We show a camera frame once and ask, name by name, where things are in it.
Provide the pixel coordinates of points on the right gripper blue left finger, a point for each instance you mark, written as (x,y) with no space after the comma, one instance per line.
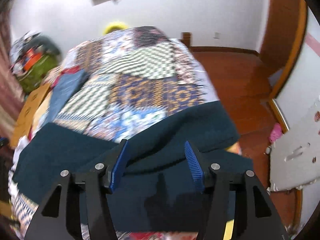
(117,161)

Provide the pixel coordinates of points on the orange box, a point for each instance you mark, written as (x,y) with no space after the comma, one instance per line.
(30,58)

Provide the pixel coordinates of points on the wooden door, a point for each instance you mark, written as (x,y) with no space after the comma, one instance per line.
(283,39)

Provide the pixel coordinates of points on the folded blue jeans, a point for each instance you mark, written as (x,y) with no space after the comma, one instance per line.
(67,86)

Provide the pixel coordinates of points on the yellow round object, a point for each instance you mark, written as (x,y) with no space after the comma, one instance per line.
(115,26)

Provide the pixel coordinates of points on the green fabric bag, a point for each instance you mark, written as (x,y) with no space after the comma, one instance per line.
(31,79)

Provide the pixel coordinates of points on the pink striped curtain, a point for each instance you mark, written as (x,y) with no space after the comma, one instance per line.
(11,93)

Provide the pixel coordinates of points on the colourful patchwork bedspread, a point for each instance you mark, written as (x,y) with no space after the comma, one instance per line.
(137,78)

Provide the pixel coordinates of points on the brown cardboard box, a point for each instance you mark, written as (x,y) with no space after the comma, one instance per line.
(25,118)

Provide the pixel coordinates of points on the dark teal fleece pants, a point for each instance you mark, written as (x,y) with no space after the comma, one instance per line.
(156,192)

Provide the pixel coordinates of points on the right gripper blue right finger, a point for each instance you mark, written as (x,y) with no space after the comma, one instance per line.
(195,163)

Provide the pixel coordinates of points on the pink slipper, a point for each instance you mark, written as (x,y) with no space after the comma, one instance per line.
(276,133)

